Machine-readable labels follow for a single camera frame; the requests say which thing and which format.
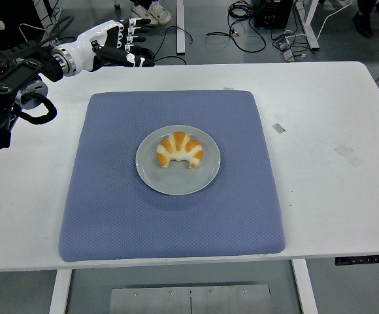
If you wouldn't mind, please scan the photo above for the blue quilted mat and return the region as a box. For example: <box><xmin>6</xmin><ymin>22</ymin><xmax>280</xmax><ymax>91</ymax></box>
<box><xmin>58</xmin><ymin>90</ymin><xmax>287</xmax><ymax>264</ymax></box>

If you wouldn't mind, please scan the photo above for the white table leg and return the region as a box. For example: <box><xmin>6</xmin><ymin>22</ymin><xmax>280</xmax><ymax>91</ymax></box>
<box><xmin>48</xmin><ymin>270</ymin><xmax>73</xmax><ymax>314</ymax></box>
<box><xmin>291</xmin><ymin>258</ymin><xmax>320</xmax><ymax>314</ymax></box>

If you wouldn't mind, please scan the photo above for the grey round plate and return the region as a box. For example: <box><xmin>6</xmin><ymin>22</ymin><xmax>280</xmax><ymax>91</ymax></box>
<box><xmin>135</xmin><ymin>125</ymin><xmax>222</xmax><ymax>196</ymax></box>

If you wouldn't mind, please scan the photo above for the black table control panel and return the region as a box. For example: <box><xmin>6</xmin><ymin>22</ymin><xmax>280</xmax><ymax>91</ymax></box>
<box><xmin>335</xmin><ymin>253</ymin><xmax>379</xmax><ymax>266</ymax></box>

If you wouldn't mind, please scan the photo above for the black equipment box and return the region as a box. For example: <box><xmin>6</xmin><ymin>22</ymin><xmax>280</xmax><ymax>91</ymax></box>
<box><xmin>254</xmin><ymin>0</ymin><xmax>290</xmax><ymax>29</ymax></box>

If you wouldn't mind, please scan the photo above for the large clear tape piece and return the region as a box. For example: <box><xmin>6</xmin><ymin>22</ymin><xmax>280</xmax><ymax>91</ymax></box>
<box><xmin>334</xmin><ymin>145</ymin><xmax>363</xmax><ymax>167</ymax></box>

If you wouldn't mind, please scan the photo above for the thin black cable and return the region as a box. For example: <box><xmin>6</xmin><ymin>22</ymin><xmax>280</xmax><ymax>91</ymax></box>
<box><xmin>153</xmin><ymin>25</ymin><xmax>197</xmax><ymax>65</ymax></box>

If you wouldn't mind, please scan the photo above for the white cable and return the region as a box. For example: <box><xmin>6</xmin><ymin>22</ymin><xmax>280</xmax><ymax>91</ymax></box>
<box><xmin>316</xmin><ymin>0</ymin><xmax>354</xmax><ymax>41</ymax></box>

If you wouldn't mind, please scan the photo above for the white desk leg bar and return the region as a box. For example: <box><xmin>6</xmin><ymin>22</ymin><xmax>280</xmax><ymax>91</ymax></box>
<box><xmin>175</xmin><ymin>0</ymin><xmax>186</xmax><ymax>55</ymax></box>

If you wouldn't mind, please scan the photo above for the person's foot in black shoe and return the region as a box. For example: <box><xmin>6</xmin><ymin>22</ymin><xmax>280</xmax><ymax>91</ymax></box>
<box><xmin>352</xmin><ymin>11</ymin><xmax>373</xmax><ymax>39</ymax></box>

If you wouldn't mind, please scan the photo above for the golden croissant bread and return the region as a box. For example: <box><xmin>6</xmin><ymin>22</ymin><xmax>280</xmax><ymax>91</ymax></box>
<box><xmin>156</xmin><ymin>131</ymin><xmax>205</xmax><ymax>170</ymax></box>

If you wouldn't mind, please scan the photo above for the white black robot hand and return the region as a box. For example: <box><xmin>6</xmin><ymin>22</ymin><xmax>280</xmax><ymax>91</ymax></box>
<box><xmin>65</xmin><ymin>18</ymin><xmax>156</xmax><ymax>73</ymax></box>

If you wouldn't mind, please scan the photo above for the person's foot in white shoe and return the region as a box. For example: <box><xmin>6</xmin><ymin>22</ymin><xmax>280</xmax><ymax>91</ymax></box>
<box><xmin>130</xmin><ymin>3</ymin><xmax>159</xmax><ymax>26</ymax></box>
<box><xmin>148</xmin><ymin>2</ymin><xmax>173</xmax><ymax>24</ymax></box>

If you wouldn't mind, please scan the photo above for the white desk leg frame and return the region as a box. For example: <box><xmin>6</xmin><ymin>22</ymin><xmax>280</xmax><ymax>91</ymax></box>
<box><xmin>299</xmin><ymin>0</ymin><xmax>321</xmax><ymax>50</ymax></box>

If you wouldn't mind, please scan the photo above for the coiled black cable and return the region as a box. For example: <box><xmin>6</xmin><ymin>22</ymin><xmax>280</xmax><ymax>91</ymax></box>
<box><xmin>205</xmin><ymin>0</ymin><xmax>267</xmax><ymax>54</ymax></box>

